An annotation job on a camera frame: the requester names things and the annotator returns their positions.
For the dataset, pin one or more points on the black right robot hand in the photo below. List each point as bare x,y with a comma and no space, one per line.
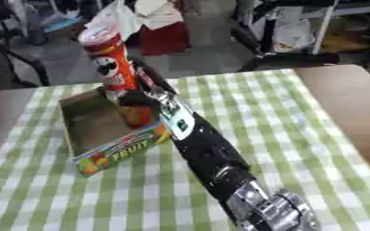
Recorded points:
147,82

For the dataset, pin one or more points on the white bag with print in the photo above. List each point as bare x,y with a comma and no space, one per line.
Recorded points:
293,34

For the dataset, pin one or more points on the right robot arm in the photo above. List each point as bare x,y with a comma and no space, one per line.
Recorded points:
209,150

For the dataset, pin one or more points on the black equipment base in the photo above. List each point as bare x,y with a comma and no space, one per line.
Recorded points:
277,58

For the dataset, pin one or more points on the red cylindrical chips can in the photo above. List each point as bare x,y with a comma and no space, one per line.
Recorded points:
112,64

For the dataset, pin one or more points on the cardboard box with fruit print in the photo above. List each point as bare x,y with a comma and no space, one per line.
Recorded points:
96,126

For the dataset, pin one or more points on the black chair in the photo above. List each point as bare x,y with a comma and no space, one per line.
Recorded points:
14,57

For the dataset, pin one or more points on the white plastic bag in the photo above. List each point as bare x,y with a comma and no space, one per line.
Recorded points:
114,18

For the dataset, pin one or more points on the red cloth-covered stand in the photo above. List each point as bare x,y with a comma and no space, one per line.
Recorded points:
164,37

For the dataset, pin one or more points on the white metal shelf frame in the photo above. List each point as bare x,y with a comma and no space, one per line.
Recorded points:
322,21

